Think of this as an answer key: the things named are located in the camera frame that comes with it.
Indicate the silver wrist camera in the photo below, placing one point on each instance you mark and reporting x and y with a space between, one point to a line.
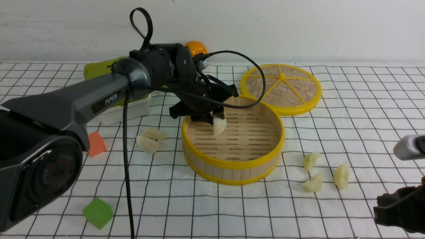
202 65
410 147

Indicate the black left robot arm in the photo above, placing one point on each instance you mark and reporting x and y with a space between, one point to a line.
43 136

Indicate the bamboo steamer tray yellow rim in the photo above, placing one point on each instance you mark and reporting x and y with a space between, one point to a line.
247 151

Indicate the orange foam cube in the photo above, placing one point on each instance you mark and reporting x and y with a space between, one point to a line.
97 144

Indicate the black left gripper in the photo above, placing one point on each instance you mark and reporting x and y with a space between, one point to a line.
201 98

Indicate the pale dumpling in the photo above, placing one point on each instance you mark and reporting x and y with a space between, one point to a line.
310 160
341 176
314 184

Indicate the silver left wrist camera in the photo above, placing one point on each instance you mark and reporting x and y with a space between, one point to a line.
202 65

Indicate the white checkered tablecloth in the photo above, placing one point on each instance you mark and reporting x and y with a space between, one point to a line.
364 111

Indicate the green foam cube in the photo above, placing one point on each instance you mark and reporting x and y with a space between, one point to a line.
98 213

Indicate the bamboo steamer lid yellow rim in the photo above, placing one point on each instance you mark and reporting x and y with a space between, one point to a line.
290 90

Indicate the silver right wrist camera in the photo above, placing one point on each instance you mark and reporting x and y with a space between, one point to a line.
410 147

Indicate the white dumpling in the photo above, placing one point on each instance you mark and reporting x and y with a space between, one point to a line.
153 133
147 145
219 124

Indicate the orange toy fruit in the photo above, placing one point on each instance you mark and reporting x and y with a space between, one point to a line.
196 47

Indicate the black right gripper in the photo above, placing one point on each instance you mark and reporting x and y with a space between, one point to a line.
404 208

